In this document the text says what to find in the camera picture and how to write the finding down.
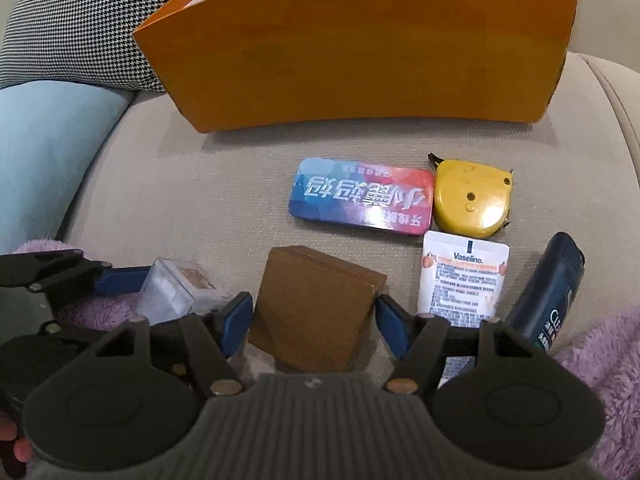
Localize dark shampoo bottle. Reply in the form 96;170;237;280
502;231;586;356

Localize orange cardboard box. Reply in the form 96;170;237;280
132;0;578;133

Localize person's left hand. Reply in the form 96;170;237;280
0;407;33;467

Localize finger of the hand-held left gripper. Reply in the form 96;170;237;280
0;249;152;297
37;310;221;346

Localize clear plastic box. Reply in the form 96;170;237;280
135;257;231;326

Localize brown box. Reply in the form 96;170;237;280
247;245;388;373

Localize yellow tape measure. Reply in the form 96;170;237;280
427;152;516;240

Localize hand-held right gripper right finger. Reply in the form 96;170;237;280
376;295;531;396

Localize light blue pillow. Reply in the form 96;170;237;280
0;82;136;256

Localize purple fluffy blanket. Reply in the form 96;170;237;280
10;239;640;480

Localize black white houndstooth pillow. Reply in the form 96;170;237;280
0;0;196;93

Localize blue red tin case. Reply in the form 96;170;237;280
287;157;435;238

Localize white cream tube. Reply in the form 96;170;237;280
416;230;511;391

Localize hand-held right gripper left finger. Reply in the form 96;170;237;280
95;291;253;398

